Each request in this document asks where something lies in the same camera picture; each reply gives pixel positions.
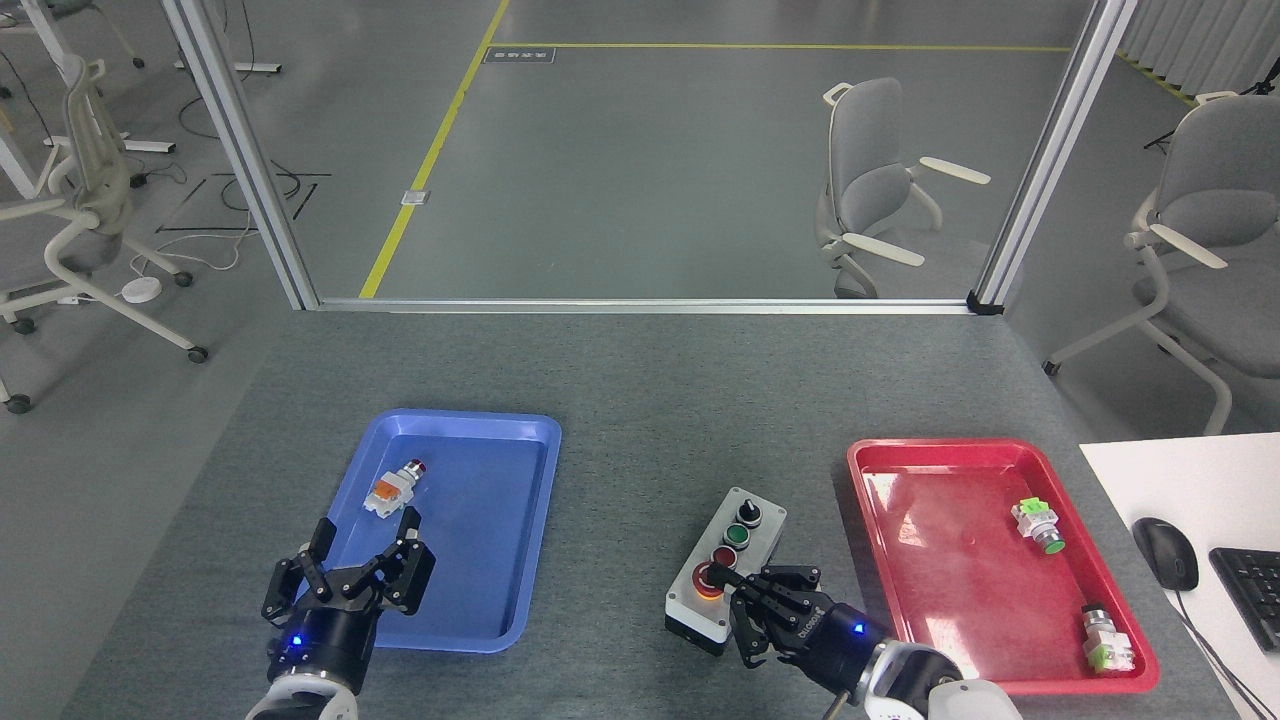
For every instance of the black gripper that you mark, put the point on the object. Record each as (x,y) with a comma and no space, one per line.
(835,645)
(330,640)

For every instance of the grey control box with buttons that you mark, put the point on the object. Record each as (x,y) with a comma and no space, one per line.
(765,530)

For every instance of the blue plastic tray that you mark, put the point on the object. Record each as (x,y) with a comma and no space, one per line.
(480,560)

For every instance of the red plastic tray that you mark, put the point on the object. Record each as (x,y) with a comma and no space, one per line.
(960,560)

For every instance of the silver aluminium crossbar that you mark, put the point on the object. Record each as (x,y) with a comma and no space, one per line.
(640,305)

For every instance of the white round floor device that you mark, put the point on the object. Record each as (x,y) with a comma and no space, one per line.
(141,290)

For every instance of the grey floor socket plate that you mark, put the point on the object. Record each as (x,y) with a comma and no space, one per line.
(416,197)

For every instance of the black computer mouse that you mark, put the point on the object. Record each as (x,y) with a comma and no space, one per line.
(1167,553)

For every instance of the white desk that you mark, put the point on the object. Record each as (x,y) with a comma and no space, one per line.
(1180,480)

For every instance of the grey office chair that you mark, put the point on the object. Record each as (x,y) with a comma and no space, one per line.
(870,180)
(1215,200)

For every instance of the white mesh office chair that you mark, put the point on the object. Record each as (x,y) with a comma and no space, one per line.
(95,190)

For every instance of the black keyboard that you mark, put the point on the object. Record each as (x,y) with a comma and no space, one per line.
(1255,595)

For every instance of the white desk foot bar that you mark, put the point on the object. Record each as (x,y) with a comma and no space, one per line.
(230,67)
(140,146)

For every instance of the dark floor label sign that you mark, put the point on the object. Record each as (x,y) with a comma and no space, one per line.
(520,55)

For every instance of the white curtain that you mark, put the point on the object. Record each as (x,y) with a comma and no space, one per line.
(1200,40)

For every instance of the red push button switch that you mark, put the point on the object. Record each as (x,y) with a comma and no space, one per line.
(392,490)

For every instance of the green push button switch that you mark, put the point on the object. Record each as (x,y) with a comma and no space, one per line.
(1035,522)

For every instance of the silver push button switch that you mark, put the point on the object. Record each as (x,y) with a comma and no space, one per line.
(1108,645)

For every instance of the black corner bracket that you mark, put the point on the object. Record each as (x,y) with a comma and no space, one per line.
(985,304)

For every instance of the silver aluminium post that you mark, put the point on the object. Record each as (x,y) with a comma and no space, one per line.
(240,150)
(1055,150)

